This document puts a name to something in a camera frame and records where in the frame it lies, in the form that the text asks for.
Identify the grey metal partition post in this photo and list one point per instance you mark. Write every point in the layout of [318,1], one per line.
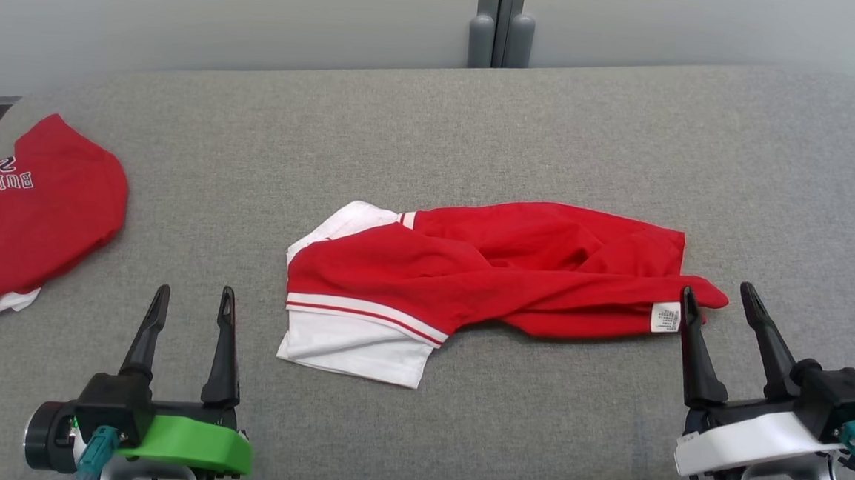
[480,43]
[520,41]

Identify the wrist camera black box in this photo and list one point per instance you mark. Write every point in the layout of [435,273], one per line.
[113,402]
[841,399]

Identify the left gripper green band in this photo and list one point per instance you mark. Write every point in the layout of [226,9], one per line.
[192,441]

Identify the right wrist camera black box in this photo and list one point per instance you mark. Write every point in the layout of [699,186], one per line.
[841,399]

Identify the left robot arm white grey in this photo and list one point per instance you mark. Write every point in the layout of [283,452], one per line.
[146,476]

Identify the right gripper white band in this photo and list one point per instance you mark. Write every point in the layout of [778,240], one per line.
[749,441]

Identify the red shirt white sleeves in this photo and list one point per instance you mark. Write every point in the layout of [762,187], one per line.
[545,262]

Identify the red Bulls jersey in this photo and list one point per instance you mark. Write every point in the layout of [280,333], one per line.
[34,231]

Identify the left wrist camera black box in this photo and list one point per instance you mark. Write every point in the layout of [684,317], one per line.
[113,402]

